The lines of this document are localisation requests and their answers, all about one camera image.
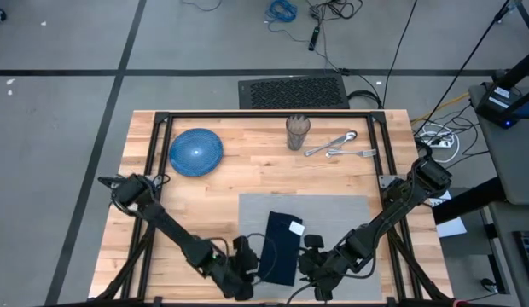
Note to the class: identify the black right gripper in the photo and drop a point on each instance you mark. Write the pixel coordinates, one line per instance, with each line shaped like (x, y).
(315, 268)

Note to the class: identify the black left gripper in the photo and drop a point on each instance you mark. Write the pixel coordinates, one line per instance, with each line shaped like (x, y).
(246, 268)

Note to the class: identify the dark blue cloth napkin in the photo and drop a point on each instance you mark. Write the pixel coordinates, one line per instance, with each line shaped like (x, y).
(281, 256)

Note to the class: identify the grey woven placemat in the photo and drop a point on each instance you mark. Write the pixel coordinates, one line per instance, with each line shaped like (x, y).
(333, 213)

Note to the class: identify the clear faceted drinking glass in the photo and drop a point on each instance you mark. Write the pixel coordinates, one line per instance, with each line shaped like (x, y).
(298, 134)

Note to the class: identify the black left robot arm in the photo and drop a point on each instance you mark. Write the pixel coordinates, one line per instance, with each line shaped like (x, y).
(170, 226)

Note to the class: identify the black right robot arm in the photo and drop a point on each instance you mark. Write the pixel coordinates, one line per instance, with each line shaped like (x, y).
(388, 213)

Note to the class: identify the silver fork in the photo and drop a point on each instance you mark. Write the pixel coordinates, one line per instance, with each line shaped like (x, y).
(358, 152)

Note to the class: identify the blue patterned plate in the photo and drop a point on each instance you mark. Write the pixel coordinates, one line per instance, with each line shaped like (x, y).
(196, 152)

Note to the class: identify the silver spoon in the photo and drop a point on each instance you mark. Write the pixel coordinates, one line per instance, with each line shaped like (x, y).
(352, 135)

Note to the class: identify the white paper sheet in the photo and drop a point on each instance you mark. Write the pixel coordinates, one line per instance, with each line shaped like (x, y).
(450, 226)

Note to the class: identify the small red object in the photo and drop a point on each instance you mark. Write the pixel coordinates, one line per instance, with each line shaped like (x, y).
(458, 303)

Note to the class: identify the black support beam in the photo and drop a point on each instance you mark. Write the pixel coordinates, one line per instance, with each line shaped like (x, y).
(469, 200)

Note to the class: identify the grey desk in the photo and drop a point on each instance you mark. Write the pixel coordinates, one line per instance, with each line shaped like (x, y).
(507, 264)
(516, 162)

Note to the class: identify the black keyboard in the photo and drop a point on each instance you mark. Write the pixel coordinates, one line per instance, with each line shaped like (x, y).
(528, 256)

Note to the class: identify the black power strip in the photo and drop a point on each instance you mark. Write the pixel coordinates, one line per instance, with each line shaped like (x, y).
(314, 38)

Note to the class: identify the black labelled device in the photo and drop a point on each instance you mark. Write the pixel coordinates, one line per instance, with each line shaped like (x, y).
(499, 100)

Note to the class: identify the thin black stand pole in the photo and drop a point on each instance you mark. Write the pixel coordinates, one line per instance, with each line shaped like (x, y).
(465, 64)

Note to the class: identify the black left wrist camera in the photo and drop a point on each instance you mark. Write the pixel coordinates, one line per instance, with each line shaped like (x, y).
(242, 245)

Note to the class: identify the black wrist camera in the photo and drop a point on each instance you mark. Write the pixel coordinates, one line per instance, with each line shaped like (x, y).
(322, 294)
(242, 245)

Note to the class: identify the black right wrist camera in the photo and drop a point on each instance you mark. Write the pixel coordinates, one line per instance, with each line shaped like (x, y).
(322, 294)

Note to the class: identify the silver metal bracket plate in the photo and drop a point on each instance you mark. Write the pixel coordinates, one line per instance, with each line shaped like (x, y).
(386, 180)

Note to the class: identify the black aluminium table frame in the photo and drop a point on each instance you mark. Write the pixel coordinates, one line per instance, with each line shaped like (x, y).
(269, 114)

